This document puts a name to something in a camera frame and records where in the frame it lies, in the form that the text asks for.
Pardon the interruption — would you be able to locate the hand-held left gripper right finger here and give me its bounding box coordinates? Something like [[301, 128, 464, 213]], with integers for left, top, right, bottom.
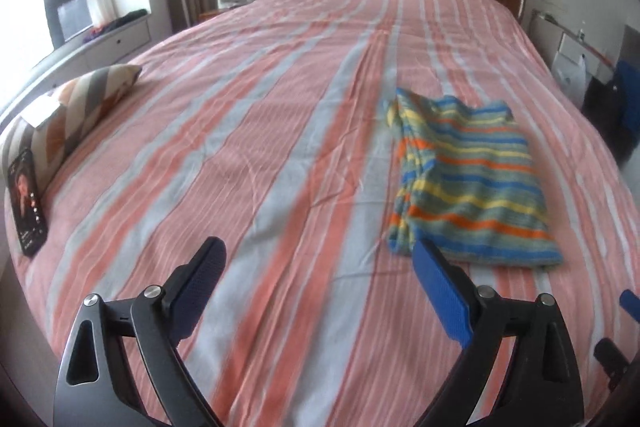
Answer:
[[412, 238, 586, 427]]

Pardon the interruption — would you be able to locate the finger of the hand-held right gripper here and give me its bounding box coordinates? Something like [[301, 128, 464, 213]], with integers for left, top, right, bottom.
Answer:
[[619, 289, 640, 324], [594, 338, 635, 392]]

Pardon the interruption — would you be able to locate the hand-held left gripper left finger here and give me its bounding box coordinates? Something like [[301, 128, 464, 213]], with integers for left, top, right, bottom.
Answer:
[[52, 236, 228, 427]]

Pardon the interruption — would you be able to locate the multicolour striped knit sweater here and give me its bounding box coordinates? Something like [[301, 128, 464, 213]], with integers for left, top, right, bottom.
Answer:
[[385, 87, 566, 270]]

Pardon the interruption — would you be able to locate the dark clothes pile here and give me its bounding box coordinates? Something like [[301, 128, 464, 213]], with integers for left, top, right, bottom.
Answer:
[[82, 8, 151, 42]]

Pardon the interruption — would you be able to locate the pink white striped bedspread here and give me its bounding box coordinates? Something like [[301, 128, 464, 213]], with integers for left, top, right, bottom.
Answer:
[[7, 0, 640, 427]]

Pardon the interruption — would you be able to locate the black smartphone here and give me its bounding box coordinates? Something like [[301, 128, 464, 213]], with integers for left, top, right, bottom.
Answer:
[[7, 148, 49, 256]]

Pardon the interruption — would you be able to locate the black jacket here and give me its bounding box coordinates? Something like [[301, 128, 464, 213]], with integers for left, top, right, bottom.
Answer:
[[581, 74, 640, 158]]

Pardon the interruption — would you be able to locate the blue garment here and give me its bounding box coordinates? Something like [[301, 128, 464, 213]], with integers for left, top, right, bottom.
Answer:
[[614, 59, 640, 132]]

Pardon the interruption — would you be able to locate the grey orange chevron pillow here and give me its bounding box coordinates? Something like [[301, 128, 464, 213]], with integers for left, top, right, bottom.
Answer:
[[0, 64, 143, 198]]

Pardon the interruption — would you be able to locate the white plastic bag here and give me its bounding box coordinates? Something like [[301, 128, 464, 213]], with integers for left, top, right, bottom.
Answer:
[[552, 54, 588, 108]]

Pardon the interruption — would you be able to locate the white paper card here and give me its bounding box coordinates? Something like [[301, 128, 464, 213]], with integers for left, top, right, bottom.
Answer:
[[22, 99, 60, 128]]

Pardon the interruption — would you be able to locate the white window bench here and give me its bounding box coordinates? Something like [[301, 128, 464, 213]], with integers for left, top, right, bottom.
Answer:
[[0, 9, 153, 122]]

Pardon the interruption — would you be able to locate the white desk with drawers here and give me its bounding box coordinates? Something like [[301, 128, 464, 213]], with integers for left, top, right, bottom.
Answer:
[[530, 9, 616, 78]]

